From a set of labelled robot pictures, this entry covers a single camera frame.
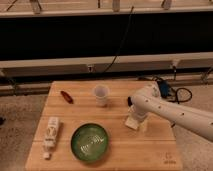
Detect green ceramic bowl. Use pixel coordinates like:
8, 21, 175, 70
70, 123, 109, 163

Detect black cable bundle on floor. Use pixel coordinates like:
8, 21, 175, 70
137, 75, 194, 105

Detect red chili pepper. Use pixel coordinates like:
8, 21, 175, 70
60, 91, 74, 104

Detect white tube with cap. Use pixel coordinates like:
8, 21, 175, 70
43, 117, 60, 160

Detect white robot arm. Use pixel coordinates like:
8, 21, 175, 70
125, 84, 213, 142

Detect black rectangular block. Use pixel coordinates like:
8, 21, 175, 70
127, 96, 132, 106

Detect white sponge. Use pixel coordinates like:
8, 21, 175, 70
125, 117, 138, 130

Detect translucent plastic cup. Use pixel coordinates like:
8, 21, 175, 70
93, 85, 109, 107

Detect black hanging cable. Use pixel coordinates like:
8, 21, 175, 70
101, 4, 136, 74

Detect blue box on floor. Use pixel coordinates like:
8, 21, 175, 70
157, 81, 170, 98

